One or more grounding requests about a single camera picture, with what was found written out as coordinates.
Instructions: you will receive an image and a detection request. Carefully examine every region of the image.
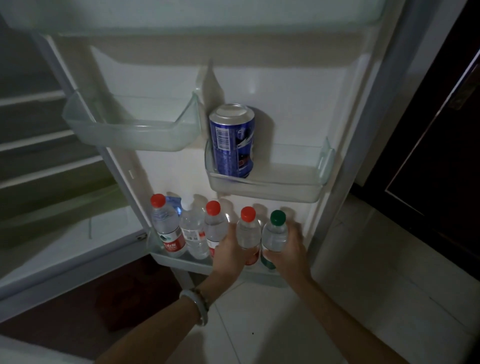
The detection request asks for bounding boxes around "person's left hand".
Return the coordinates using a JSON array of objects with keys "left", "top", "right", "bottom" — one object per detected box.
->
[{"left": 204, "top": 223, "right": 260, "bottom": 292}]

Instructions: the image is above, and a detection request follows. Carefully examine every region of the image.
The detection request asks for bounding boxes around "person's right hand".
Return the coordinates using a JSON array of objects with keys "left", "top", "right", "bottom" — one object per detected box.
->
[{"left": 262, "top": 221, "right": 313, "bottom": 288}]

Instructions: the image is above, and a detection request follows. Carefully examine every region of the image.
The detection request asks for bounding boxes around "red cap water bottle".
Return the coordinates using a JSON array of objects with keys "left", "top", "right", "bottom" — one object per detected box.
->
[
  {"left": 204, "top": 200, "right": 230, "bottom": 259},
  {"left": 236, "top": 206, "right": 262, "bottom": 268},
  {"left": 150, "top": 193, "right": 187, "bottom": 258}
]

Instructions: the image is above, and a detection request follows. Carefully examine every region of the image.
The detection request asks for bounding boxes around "green cap water bottle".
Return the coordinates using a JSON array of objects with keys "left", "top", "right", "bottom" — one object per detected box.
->
[{"left": 261, "top": 210, "right": 289, "bottom": 270}]

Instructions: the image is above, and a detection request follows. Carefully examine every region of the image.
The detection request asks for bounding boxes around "person's right forearm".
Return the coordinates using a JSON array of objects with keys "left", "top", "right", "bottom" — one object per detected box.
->
[{"left": 289, "top": 275, "right": 410, "bottom": 364}]

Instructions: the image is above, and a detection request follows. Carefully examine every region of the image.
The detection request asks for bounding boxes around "person's left forearm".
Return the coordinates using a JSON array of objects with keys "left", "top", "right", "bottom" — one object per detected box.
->
[{"left": 95, "top": 289, "right": 226, "bottom": 364}]

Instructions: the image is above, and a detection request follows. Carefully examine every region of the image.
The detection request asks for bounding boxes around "clear capless water bottle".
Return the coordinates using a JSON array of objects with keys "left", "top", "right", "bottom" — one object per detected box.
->
[{"left": 179, "top": 202, "right": 209, "bottom": 260}]

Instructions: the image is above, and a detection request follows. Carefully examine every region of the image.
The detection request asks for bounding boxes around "long clear fridge door bin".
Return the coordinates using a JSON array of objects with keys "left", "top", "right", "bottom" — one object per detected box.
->
[{"left": 146, "top": 230, "right": 290, "bottom": 289}]

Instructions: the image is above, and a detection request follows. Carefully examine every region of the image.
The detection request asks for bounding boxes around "blue plastic bottle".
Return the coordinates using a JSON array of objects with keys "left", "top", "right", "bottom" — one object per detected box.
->
[{"left": 166, "top": 194, "right": 183, "bottom": 217}]

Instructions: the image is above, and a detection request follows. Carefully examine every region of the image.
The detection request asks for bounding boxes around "blue soda can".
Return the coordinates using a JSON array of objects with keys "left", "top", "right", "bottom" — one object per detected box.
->
[{"left": 209, "top": 103, "right": 256, "bottom": 179}]

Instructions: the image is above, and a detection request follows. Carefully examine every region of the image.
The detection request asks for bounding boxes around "white fridge door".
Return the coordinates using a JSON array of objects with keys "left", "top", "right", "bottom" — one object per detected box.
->
[{"left": 32, "top": 0, "right": 469, "bottom": 289}]

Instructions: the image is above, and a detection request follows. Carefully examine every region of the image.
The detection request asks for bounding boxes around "clear fridge crisper drawer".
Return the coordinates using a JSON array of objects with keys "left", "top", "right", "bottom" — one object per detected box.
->
[{"left": 0, "top": 183, "right": 129, "bottom": 249}]

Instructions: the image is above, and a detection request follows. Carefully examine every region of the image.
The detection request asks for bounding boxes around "white fridge body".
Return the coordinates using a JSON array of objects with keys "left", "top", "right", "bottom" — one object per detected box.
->
[{"left": 0, "top": 15, "right": 151, "bottom": 324}]

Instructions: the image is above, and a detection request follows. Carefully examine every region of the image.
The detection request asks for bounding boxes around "dark wooden door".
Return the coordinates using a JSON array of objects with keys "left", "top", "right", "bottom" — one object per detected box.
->
[{"left": 354, "top": 0, "right": 480, "bottom": 282}]

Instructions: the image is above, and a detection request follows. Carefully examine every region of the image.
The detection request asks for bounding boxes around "white fridge door shelf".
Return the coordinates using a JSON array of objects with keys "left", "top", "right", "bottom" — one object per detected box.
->
[{"left": 0, "top": 0, "right": 388, "bottom": 39}]

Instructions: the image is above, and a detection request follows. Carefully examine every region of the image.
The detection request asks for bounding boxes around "white bangle bracelet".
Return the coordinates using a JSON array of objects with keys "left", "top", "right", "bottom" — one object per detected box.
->
[{"left": 179, "top": 288, "right": 209, "bottom": 327}]

